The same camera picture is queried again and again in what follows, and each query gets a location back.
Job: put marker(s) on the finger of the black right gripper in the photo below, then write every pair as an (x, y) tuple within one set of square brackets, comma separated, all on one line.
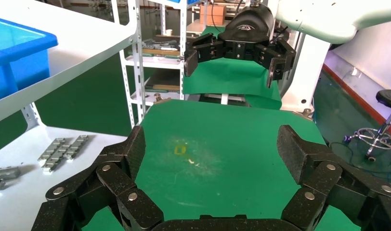
[(205, 51), (275, 59)]

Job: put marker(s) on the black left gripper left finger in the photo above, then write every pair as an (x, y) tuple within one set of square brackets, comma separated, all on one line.
[(119, 178)]

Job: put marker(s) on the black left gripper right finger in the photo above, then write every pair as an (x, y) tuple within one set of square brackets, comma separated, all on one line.
[(323, 178)]

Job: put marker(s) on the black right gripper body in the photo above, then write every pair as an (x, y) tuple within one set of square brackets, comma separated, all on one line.
[(246, 28)]

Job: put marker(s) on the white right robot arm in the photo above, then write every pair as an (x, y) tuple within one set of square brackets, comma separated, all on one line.
[(326, 19)]

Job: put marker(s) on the metal parts pile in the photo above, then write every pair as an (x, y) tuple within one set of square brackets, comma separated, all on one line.
[(160, 44)]

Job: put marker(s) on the white background storage rack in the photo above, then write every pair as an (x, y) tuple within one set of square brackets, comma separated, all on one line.
[(183, 28)]

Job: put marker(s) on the cardboard box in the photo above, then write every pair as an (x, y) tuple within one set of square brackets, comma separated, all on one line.
[(213, 16)]

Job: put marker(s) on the green background table cloth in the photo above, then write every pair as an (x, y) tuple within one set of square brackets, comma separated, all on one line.
[(230, 76)]

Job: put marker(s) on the small white cup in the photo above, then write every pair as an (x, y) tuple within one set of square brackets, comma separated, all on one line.
[(168, 32)]

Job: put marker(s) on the wooden boards stack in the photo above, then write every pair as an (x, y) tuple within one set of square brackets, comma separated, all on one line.
[(163, 81)]

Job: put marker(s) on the small ribbed metal strip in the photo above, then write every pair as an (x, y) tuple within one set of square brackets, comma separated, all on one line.
[(5, 173), (52, 150), (56, 159), (76, 147)]

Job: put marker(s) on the silver binder clip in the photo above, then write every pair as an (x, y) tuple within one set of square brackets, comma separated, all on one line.
[(158, 96), (306, 112)]

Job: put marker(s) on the black seat chrome stool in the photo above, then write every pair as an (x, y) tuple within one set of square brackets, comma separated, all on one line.
[(388, 98)]

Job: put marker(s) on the white metal shelf rack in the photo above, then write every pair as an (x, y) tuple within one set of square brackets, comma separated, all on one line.
[(80, 41)]

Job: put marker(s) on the blue plastic bin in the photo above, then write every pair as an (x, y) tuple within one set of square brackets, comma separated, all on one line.
[(20, 63)]

